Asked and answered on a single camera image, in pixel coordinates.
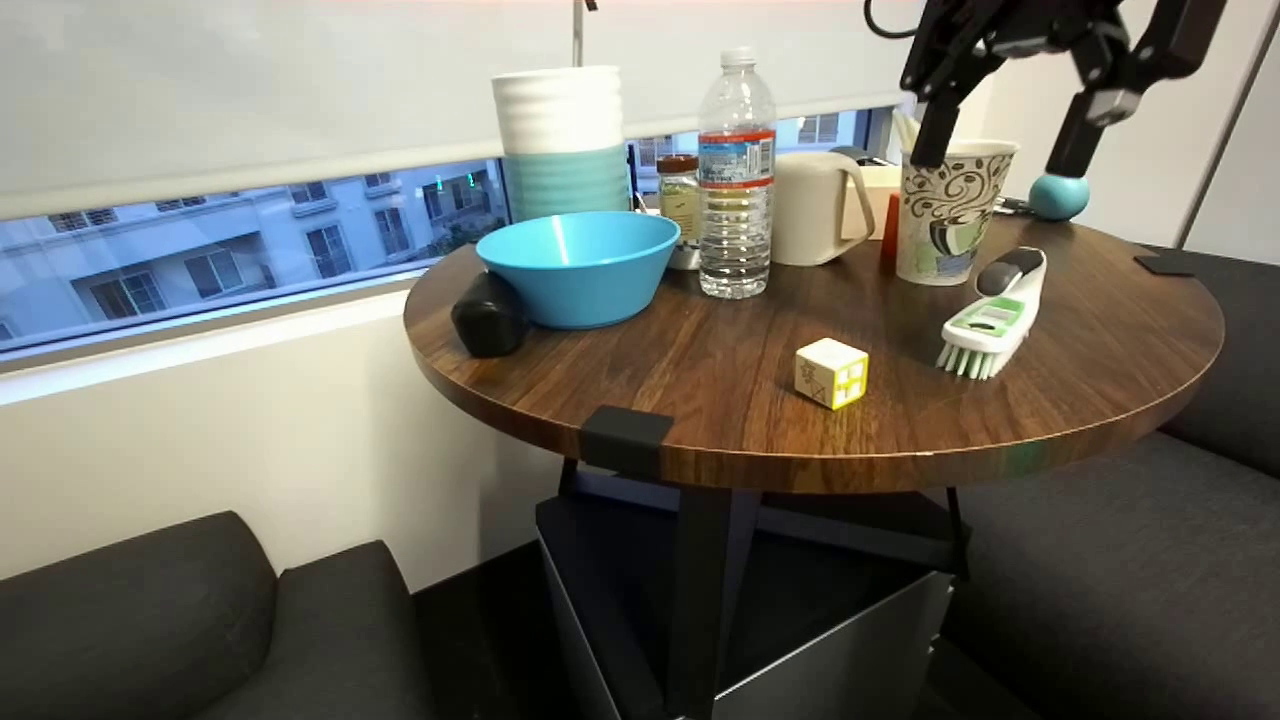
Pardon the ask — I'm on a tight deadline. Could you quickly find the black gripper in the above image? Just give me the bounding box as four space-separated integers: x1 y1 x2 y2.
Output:
900 0 1232 174

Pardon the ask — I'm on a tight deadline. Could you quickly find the teal plastic scoop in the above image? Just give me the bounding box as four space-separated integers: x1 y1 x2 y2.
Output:
1024 168 1095 229

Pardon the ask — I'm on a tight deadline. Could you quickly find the patterned paper cup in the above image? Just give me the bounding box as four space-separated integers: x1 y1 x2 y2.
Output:
892 136 1020 292

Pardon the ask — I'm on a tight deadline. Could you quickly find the thin grey pole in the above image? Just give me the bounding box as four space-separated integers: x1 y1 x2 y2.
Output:
1174 35 1280 261

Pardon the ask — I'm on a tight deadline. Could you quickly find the clear plastic water bottle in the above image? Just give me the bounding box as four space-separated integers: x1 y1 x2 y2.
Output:
690 44 778 302

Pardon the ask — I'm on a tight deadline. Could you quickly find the small white yellow cube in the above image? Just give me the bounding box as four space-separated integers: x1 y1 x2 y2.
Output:
790 332 877 415

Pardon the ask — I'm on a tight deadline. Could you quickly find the small jar with dark lid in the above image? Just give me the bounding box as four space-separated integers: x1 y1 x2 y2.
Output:
651 150 708 280

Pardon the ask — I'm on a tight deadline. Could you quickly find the dark grey fabric sofa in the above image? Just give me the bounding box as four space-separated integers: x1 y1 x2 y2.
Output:
934 241 1280 720
0 509 452 720

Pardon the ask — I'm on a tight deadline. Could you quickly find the thin blind wand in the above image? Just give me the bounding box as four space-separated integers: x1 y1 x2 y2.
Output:
567 0 598 72

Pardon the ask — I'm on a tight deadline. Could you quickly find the white and teal container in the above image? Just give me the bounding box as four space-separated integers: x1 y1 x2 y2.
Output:
489 63 635 222

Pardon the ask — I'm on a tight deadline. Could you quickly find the blue bowl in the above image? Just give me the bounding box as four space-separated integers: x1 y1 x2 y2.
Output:
470 208 683 335

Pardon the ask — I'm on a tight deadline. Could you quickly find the small black cube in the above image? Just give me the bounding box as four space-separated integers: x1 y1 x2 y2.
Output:
448 272 528 365

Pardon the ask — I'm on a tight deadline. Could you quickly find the white roller blind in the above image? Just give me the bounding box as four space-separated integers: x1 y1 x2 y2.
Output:
0 0 924 222

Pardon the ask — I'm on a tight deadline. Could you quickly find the window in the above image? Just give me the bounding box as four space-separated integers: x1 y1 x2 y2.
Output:
0 99 900 368

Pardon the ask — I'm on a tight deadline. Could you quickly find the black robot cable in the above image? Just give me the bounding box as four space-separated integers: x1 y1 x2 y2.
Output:
860 0 934 46

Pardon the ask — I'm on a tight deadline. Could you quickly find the black table edge bracket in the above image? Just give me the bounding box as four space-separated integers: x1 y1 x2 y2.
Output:
580 402 678 481
1126 249 1199 283

